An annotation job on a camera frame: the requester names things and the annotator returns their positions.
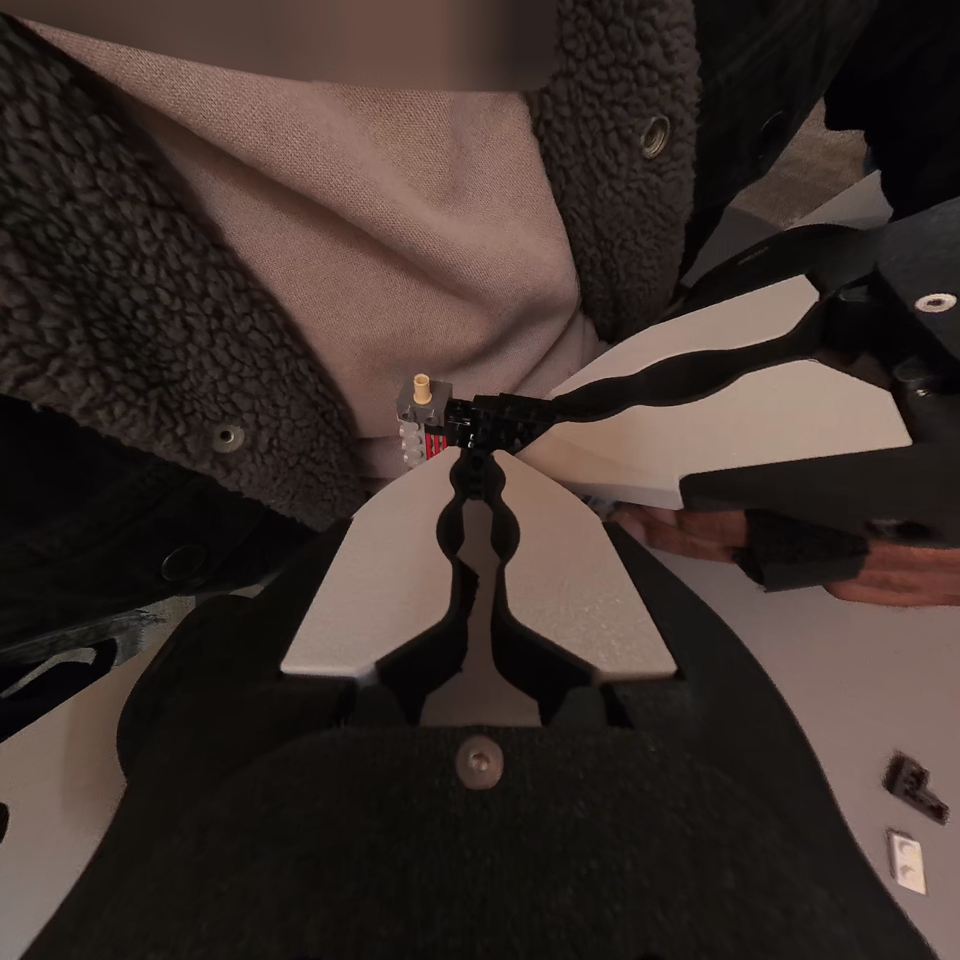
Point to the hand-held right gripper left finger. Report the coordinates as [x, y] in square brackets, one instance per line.
[375, 600]

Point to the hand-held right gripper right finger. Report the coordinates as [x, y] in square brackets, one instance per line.
[592, 600]

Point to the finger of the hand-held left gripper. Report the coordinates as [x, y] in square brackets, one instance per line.
[712, 322]
[750, 435]

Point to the black brick car chassis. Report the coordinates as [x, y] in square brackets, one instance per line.
[495, 420]

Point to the small white brick plate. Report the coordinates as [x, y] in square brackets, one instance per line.
[907, 862]

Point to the grey desk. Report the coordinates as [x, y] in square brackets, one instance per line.
[825, 712]

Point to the person's left hand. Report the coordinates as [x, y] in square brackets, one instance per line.
[697, 536]

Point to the blue jeans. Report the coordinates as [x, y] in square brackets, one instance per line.
[75, 675]

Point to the beige sweatshirt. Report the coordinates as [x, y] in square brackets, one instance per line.
[375, 225]

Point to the black L-shaped brick plate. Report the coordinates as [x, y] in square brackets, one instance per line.
[904, 780]

